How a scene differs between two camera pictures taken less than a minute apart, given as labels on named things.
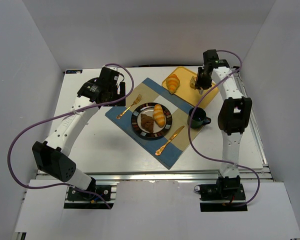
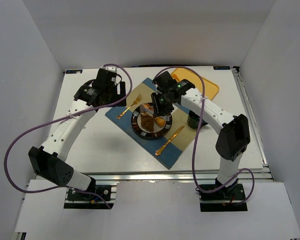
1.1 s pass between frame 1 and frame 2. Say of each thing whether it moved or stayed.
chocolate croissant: stayed
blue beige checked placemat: stayed
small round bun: moved
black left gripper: stayed
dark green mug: stayed
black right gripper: moved
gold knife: stayed
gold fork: stayed
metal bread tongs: moved
